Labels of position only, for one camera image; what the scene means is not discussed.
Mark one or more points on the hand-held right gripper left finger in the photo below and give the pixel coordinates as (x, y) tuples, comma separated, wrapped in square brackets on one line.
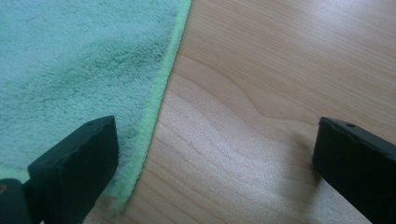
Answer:
[(74, 168)]

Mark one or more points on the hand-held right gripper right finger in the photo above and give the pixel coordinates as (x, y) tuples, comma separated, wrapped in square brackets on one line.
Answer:
[(358, 168)]

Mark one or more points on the green microfibre towel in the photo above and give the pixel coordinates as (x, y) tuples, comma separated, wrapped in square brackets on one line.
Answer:
[(77, 62)]

